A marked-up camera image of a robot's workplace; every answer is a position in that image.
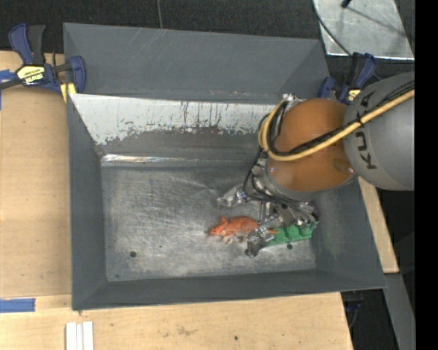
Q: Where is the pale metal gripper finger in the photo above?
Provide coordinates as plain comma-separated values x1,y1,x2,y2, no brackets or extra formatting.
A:
245,225,277,259
216,184,252,209

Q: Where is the grey metal bin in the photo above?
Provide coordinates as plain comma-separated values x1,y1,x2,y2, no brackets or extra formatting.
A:
61,22,388,311

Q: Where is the orange toy animal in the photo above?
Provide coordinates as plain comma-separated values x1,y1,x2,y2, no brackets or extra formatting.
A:
207,215,280,244

